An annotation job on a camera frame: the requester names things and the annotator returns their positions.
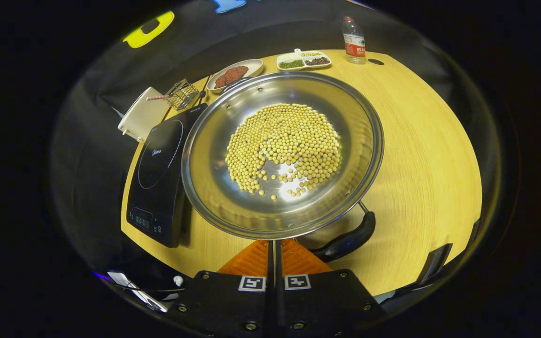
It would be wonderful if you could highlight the dark angled bar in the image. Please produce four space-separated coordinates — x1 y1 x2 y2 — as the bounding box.
416 243 453 287

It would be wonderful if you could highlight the white round plate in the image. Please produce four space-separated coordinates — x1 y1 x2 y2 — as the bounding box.
206 59 265 93

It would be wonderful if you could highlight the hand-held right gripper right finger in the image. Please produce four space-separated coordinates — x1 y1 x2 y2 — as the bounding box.
274 238 386 338

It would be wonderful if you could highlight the clear plastic water bottle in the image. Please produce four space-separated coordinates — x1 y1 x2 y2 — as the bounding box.
342 16 366 64

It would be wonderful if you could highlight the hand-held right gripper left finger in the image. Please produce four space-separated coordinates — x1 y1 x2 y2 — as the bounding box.
170 239 272 338

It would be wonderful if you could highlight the metal wire basket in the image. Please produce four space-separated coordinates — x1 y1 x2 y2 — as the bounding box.
165 79 201 111

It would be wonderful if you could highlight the stainless steel pot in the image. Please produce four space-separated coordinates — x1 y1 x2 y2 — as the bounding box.
181 71 385 263

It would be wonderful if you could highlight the black induction cooktop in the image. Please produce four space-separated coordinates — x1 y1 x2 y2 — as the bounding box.
126 103 209 248

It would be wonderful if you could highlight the white divided dish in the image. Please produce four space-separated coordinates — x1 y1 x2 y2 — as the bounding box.
276 48 332 71

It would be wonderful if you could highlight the pile of soybeans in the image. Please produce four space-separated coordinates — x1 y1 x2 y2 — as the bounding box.
225 103 342 200

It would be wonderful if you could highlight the white toaster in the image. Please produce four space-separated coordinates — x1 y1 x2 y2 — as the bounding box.
118 87 172 143

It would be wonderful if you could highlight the black power cable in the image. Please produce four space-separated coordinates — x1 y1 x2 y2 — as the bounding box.
198 75 212 106

